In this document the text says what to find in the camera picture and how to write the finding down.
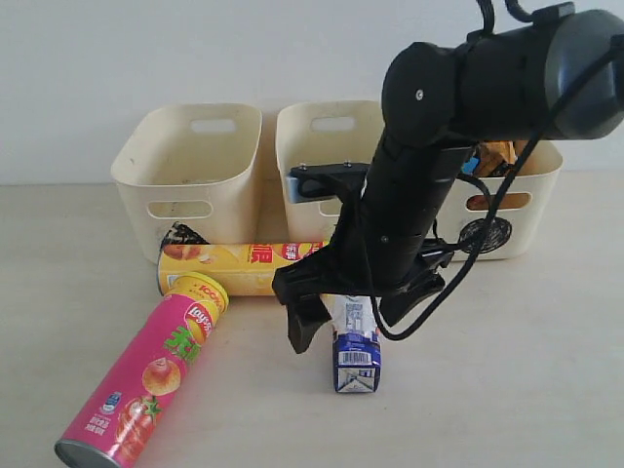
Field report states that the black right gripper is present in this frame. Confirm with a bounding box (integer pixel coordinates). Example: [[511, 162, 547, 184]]
[[272, 184, 452, 354]]

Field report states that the blue white milk carton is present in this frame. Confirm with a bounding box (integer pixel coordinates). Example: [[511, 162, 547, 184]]
[[331, 295, 381, 394]]

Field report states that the orange instant noodle packet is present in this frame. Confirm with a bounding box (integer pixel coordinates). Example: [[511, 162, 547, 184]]
[[473, 140, 527, 177]]

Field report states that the blue instant noodle packet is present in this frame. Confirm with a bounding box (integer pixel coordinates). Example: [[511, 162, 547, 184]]
[[461, 156, 481, 176]]

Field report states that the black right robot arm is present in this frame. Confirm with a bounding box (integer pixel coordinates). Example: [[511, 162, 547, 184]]
[[272, 1, 623, 353]]

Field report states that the yellow chips can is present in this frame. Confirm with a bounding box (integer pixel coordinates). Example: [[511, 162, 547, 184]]
[[157, 241, 327, 296]]

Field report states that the middle cream plastic bin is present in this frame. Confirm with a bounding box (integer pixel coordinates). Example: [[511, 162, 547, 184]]
[[275, 100, 383, 242]]

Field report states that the cream plastic bin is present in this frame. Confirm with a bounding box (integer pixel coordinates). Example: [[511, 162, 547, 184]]
[[111, 103, 262, 262], [437, 140, 563, 260], [275, 100, 383, 242]]

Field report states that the right cream plastic bin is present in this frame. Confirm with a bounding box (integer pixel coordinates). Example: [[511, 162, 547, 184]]
[[437, 140, 563, 260]]

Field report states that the left cream plastic bin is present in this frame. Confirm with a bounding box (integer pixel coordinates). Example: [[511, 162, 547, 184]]
[[111, 103, 262, 262]]

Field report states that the pink chips can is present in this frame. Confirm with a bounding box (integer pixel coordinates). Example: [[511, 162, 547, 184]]
[[54, 272, 229, 467]]

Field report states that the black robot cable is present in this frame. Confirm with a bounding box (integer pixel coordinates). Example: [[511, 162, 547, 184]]
[[365, 43, 620, 342]]

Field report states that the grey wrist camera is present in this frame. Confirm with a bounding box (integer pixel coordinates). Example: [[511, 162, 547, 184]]
[[285, 162, 369, 204]]

